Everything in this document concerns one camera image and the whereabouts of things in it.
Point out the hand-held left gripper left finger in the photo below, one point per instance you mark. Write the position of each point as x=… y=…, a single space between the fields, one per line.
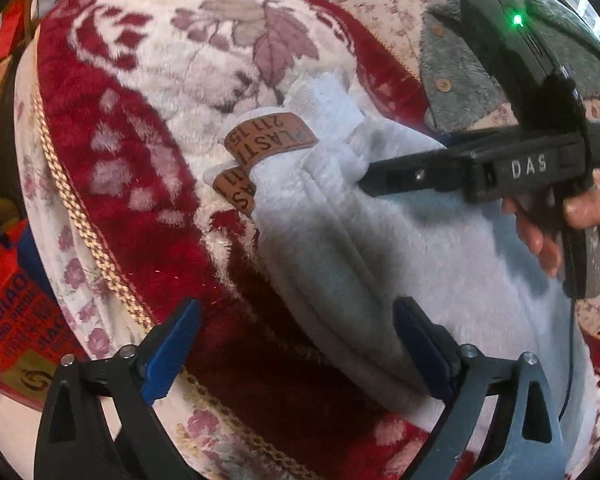
x=172 y=352

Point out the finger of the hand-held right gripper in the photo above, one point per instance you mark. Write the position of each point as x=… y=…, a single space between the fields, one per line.
x=420 y=175

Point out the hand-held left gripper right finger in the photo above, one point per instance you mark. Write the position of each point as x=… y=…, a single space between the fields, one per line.
x=422 y=347

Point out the white fleece pants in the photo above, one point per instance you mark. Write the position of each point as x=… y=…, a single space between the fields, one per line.
x=370 y=245

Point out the person's right hand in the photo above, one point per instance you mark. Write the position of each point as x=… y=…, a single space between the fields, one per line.
x=597 y=205

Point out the grey fleece buttoned garment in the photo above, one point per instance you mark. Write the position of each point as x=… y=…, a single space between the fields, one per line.
x=455 y=65

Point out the red white floral plush blanket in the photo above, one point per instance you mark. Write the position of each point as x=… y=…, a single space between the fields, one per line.
x=145 y=200

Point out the red printed box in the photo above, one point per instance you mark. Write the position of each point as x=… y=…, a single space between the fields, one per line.
x=10 y=320

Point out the colourful patterned cloth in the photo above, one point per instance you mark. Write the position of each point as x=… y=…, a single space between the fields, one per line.
x=0 y=40

